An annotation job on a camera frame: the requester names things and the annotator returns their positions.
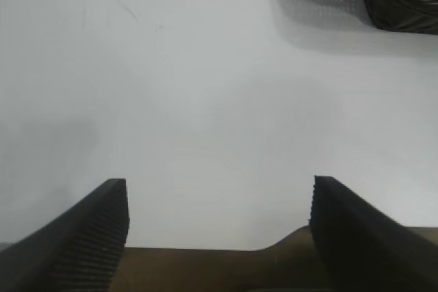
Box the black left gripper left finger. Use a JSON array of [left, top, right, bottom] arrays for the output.
[[0, 178, 131, 292]]

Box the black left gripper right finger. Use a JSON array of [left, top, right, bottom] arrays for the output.
[[308, 175, 438, 292]]

